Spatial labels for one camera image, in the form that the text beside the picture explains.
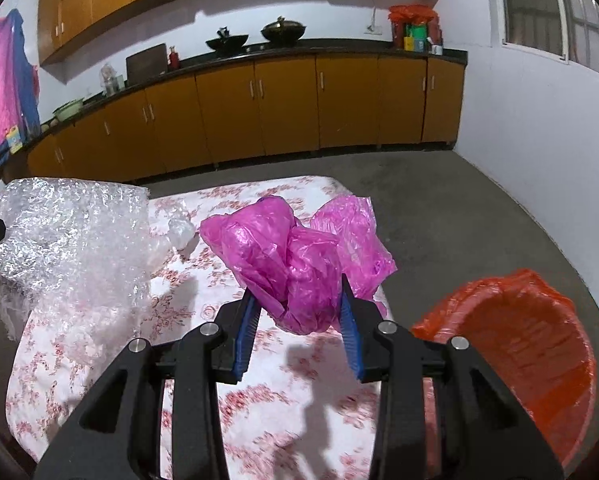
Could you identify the white wall socket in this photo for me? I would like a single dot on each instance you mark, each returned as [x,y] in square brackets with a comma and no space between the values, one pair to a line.
[374,29]

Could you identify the clear bubble wrap sheet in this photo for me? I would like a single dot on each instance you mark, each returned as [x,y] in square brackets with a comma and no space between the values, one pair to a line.
[69,240]

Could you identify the white cup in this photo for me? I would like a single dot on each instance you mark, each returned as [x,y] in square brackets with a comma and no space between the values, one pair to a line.
[437,50]

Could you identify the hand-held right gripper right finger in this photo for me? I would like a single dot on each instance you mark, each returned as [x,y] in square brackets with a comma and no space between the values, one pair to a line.
[352,332]

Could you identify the colourful small packet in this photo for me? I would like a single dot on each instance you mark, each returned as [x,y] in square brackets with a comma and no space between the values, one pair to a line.
[14,140]

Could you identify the bin with red liner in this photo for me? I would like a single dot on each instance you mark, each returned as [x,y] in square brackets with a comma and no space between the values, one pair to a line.
[519,340]

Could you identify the green basin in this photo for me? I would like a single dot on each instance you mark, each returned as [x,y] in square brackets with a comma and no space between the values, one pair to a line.
[69,110]

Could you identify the orange lower kitchen cabinets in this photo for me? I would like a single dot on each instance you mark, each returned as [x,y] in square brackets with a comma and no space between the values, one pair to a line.
[289,105]

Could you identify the black bowl with kettle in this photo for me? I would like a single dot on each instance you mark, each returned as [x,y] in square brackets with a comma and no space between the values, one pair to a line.
[227,42]

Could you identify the red bag with packets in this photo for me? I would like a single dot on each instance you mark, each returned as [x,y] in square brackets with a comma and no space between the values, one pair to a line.
[414,22]

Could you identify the floral tablecloth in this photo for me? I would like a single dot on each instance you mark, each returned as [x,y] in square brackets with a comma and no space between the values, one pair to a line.
[259,410]

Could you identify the black wok with lid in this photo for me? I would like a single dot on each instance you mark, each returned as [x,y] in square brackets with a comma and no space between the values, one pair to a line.
[283,31]

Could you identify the pink and blue blanket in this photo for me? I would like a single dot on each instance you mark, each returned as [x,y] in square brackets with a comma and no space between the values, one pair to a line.
[1,85]

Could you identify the pink plastic bag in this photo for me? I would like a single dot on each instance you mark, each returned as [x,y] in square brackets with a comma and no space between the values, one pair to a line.
[289,260]

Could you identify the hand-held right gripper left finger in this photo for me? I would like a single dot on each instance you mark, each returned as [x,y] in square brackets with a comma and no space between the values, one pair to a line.
[247,332]

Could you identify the small clear plastic bag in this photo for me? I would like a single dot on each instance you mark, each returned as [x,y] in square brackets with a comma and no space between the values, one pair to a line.
[181,232]

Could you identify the clear bag with jar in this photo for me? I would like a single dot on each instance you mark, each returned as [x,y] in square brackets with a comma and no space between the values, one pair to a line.
[111,80]

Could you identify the barred window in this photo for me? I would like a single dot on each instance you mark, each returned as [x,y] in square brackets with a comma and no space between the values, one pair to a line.
[559,10]

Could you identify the red bottle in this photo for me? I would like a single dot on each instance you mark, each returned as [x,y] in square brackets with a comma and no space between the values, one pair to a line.
[174,60]

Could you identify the dark wooden cutting board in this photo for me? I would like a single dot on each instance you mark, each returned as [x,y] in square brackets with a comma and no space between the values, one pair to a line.
[146,65]

